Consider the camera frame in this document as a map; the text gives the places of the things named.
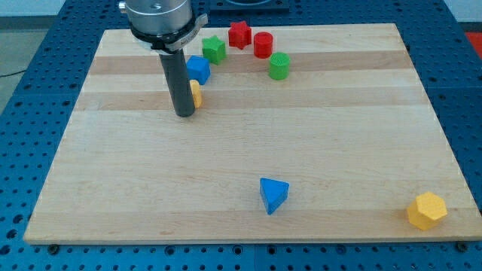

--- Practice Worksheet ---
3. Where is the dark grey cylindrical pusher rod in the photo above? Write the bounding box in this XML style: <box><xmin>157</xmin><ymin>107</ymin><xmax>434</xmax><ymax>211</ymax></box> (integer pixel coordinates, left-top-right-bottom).
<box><xmin>160</xmin><ymin>50</ymin><xmax>195</xmax><ymax>117</ymax></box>

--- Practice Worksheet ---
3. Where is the blue triangle block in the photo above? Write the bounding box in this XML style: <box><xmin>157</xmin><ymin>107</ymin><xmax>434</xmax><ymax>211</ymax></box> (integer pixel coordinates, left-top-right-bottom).
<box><xmin>260</xmin><ymin>178</ymin><xmax>290</xmax><ymax>215</ymax></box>

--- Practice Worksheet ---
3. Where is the yellow heart block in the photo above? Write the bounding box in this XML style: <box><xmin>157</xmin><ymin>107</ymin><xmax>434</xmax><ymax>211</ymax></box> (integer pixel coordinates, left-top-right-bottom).
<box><xmin>190</xmin><ymin>80</ymin><xmax>203</xmax><ymax>108</ymax></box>

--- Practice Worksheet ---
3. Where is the blue cube block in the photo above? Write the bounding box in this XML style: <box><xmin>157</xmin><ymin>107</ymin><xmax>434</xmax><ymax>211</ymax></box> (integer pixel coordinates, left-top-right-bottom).
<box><xmin>187</xmin><ymin>56</ymin><xmax>211</xmax><ymax>85</ymax></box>

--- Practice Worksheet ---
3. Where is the green star block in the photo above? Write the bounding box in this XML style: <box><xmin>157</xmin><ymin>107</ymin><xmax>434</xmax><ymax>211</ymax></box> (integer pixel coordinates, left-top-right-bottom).
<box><xmin>202</xmin><ymin>35</ymin><xmax>227</xmax><ymax>65</ymax></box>

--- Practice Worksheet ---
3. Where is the red star block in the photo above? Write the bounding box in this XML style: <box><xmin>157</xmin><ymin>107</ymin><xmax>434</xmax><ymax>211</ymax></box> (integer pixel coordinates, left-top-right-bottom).
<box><xmin>228</xmin><ymin>21</ymin><xmax>252</xmax><ymax>50</ymax></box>

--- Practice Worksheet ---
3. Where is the red cylinder block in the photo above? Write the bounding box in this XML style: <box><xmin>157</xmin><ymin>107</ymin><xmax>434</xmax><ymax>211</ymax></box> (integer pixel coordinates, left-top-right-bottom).
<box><xmin>254</xmin><ymin>32</ymin><xmax>273</xmax><ymax>59</ymax></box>

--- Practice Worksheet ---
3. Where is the green cylinder block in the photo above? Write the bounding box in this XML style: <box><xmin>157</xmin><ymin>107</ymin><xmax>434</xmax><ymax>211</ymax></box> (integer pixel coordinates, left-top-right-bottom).
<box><xmin>268</xmin><ymin>52</ymin><xmax>291</xmax><ymax>81</ymax></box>

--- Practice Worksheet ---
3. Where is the wooden board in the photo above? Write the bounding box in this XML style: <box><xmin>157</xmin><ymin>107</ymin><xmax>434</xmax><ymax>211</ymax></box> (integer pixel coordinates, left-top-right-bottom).
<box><xmin>24</xmin><ymin>23</ymin><xmax>481</xmax><ymax>245</ymax></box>

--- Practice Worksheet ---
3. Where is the yellow hexagon block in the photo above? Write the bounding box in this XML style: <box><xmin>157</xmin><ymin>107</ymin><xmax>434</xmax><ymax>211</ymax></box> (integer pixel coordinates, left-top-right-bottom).
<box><xmin>407</xmin><ymin>192</ymin><xmax>448</xmax><ymax>230</ymax></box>

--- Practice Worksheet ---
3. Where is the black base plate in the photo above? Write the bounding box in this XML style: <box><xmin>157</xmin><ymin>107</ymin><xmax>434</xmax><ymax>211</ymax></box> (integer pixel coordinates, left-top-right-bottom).
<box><xmin>209</xmin><ymin>0</ymin><xmax>290</xmax><ymax>12</ymax></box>

